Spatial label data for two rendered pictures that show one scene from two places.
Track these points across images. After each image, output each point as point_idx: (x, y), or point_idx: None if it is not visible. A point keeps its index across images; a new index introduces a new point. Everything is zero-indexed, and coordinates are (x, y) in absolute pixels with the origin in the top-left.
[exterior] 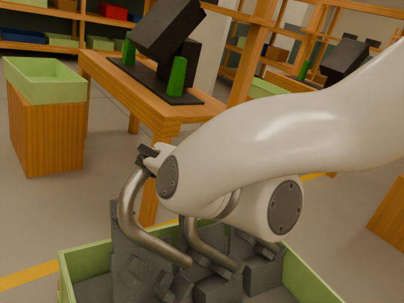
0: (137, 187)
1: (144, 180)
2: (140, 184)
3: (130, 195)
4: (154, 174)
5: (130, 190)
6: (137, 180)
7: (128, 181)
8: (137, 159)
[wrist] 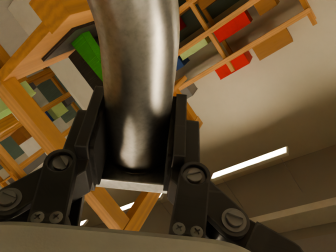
0: (124, 55)
1: (120, 98)
2: (121, 76)
3: (128, 4)
4: (100, 130)
5: (150, 24)
6: (149, 84)
7: (178, 43)
8: (198, 130)
